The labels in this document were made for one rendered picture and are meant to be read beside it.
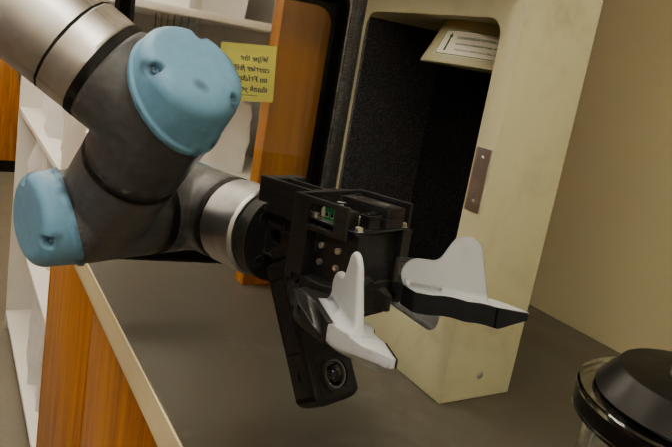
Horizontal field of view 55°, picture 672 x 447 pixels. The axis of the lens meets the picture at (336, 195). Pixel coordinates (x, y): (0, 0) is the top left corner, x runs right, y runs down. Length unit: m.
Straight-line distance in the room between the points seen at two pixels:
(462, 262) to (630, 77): 0.71
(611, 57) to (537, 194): 0.45
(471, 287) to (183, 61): 0.25
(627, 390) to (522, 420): 0.47
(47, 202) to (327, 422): 0.36
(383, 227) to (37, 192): 0.25
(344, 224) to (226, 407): 0.33
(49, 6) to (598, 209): 0.91
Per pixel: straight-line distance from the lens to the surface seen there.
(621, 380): 0.35
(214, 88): 0.42
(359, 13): 0.93
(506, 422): 0.79
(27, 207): 0.53
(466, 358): 0.77
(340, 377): 0.50
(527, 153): 0.73
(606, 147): 1.14
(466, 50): 0.79
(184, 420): 0.67
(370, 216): 0.44
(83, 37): 0.44
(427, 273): 0.48
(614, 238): 1.13
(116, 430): 1.00
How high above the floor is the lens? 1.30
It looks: 12 degrees down
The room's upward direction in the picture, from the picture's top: 10 degrees clockwise
